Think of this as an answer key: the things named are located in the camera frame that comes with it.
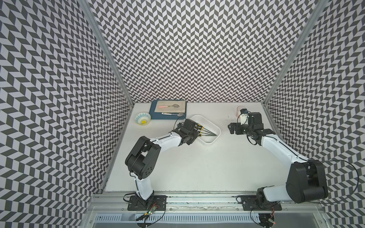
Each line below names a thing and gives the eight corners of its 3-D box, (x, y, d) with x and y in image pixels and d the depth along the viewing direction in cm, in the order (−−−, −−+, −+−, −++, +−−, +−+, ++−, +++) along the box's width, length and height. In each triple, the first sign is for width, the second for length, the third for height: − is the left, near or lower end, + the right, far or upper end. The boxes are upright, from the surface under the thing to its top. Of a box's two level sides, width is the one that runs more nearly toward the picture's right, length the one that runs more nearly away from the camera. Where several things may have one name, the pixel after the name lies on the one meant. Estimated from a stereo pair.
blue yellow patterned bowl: (135, 126, 106) (133, 122, 102) (138, 115, 112) (136, 112, 109) (150, 126, 106) (148, 122, 102) (152, 115, 112) (151, 112, 109)
